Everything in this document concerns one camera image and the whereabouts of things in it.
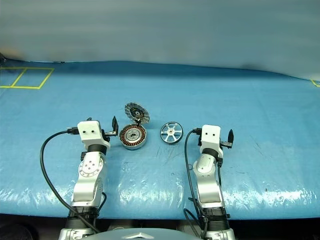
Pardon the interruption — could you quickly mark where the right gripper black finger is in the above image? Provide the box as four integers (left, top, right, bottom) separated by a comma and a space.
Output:
227, 128, 235, 149

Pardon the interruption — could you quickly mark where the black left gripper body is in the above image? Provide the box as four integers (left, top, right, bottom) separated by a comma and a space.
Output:
100, 129, 119, 138

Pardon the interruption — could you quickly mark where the motor stator with copper windings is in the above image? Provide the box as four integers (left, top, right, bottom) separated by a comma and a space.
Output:
119, 123, 149, 151

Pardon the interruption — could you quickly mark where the silver spoked rotor ring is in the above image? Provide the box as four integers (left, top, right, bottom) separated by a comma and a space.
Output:
159, 121, 185, 145

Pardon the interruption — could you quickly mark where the finned silver rotor disc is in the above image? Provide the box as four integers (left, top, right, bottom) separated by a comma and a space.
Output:
123, 101, 150, 125

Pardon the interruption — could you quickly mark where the blue plastic table cover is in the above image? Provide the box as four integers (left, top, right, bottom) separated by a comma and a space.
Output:
0, 60, 320, 221

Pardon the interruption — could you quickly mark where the yellow tape double square outline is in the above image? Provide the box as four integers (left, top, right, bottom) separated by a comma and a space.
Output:
0, 66, 56, 90

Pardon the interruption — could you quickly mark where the grey robot torso with logo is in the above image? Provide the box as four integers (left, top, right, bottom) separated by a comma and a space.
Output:
92, 226, 200, 240

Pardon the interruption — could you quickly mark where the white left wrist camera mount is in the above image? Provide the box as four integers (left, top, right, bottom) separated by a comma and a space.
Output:
76, 120, 112, 151

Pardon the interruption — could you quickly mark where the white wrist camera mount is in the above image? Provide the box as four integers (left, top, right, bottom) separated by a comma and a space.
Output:
199, 124, 224, 157
76, 120, 112, 151

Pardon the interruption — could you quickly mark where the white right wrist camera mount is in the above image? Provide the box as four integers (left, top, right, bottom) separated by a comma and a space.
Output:
199, 124, 224, 157

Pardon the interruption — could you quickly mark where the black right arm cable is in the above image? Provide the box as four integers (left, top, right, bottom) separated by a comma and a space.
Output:
183, 127, 209, 240

